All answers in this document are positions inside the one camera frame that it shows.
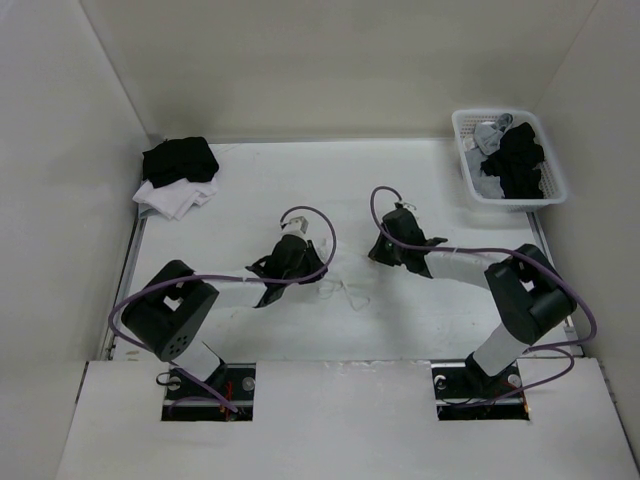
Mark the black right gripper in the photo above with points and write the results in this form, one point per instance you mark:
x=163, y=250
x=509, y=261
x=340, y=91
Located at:
x=377, y=252

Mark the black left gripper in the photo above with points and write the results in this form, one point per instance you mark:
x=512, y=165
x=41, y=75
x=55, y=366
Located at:
x=313, y=261

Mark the white tank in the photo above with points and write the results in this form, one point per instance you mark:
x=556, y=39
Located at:
x=173, y=201
x=351, y=274

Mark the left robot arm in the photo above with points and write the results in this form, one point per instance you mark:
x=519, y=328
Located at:
x=170, y=321

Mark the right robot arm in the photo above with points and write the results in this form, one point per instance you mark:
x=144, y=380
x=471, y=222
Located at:
x=528, y=302

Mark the grey tank top in basket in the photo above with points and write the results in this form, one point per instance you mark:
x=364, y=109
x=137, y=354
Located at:
x=484, y=141

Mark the black tank top in basket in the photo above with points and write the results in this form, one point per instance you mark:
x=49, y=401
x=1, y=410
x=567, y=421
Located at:
x=517, y=164

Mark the folded white tank top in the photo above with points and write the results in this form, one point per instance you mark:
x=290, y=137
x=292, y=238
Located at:
x=173, y=201

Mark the folded black tank top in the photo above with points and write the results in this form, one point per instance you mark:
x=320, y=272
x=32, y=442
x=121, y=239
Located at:
x=172, y=160

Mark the white plastic basket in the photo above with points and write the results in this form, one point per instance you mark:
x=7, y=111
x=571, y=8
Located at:
x=552, y=182

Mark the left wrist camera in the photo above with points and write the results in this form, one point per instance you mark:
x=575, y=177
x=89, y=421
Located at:
x=296, y=226

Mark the right metal table rail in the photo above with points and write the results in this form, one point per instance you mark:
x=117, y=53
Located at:
x=566, y=330

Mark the metal table rail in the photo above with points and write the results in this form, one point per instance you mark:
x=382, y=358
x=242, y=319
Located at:
x=123, y=284
x=566, y=330

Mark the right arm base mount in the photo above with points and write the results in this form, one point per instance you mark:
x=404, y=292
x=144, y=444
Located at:
x=459, y=398

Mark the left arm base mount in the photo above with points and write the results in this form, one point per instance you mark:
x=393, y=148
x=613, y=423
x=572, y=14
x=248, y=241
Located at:
x=185, y=401

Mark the left metal table rail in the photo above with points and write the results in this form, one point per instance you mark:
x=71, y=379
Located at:
x=123, y=284

